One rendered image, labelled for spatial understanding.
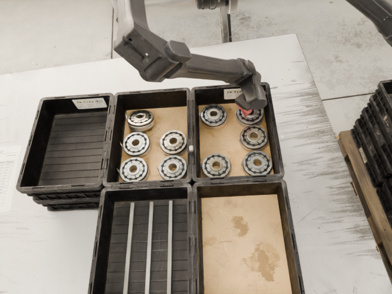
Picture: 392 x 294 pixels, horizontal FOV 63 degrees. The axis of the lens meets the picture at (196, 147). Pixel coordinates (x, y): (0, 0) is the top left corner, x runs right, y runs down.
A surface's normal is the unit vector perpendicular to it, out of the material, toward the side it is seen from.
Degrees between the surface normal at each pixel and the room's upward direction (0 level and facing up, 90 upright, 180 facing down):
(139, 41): 76
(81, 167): 0
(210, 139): 0
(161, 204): 0
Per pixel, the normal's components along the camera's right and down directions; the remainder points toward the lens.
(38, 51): -0.08, -0.49
